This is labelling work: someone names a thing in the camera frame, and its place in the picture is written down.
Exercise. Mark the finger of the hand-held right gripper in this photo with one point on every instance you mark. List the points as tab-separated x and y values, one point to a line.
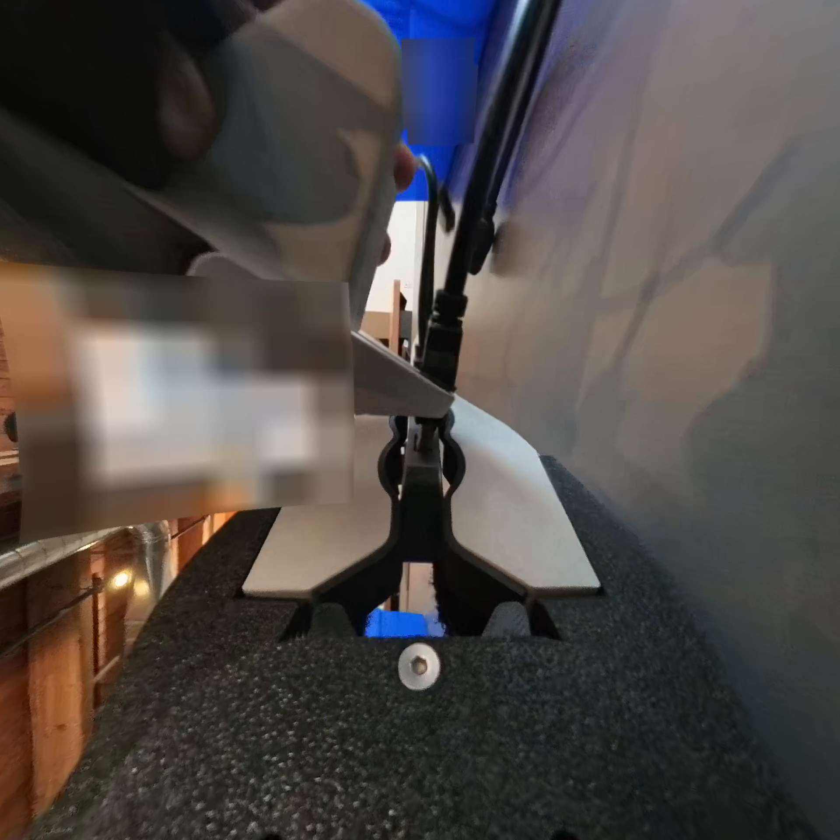
295	131

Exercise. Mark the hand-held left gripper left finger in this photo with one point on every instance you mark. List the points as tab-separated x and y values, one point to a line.
315	551

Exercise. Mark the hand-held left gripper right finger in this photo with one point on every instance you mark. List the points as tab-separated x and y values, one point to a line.
518	518

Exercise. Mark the grey usb hub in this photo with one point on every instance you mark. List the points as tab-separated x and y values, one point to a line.
420	512

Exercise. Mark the person's right hand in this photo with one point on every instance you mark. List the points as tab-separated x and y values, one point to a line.
405	169

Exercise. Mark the silver spiral duct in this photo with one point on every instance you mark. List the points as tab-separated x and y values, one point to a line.
154	564

